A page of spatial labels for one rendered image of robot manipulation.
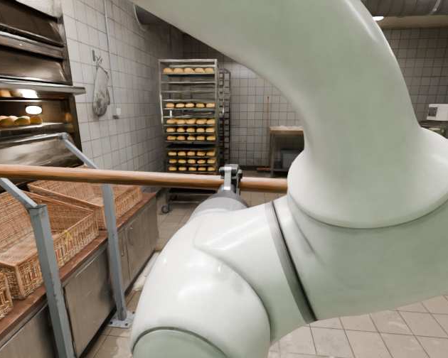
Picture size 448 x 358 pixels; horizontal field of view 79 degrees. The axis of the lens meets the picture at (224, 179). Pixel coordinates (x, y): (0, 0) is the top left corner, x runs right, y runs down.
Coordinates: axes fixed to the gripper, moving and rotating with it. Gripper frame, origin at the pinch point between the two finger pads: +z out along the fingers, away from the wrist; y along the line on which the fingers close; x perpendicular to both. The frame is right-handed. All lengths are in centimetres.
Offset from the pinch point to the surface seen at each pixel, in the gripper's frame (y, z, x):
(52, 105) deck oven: -14, 145, -147
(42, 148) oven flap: 13, 112, -134
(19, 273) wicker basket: 47, 29, -83
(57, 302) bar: 62, 33, -73
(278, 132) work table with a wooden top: 28, 408, 48
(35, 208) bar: 21, 32, -74
